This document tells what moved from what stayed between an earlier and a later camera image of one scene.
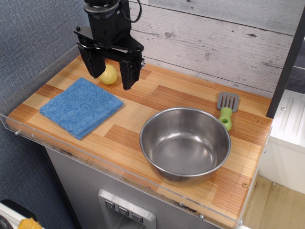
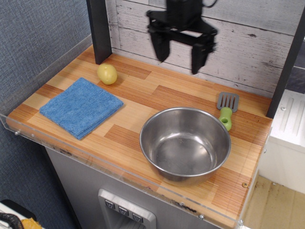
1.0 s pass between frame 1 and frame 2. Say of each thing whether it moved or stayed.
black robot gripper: moved
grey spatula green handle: stayed
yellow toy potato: stayed
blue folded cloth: stayed
